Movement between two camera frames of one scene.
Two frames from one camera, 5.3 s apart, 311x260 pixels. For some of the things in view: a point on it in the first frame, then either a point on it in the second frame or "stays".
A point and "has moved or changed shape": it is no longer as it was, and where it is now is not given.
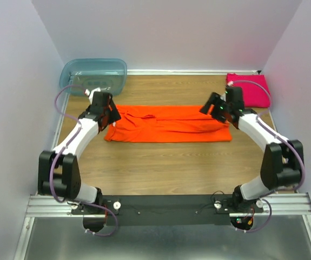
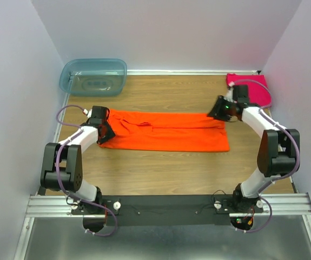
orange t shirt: x=166 y=123 has moved or changed shape
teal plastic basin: x=108 y=75 stays
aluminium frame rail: x=296 y=205 stays
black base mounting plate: x=164 y=210 stays
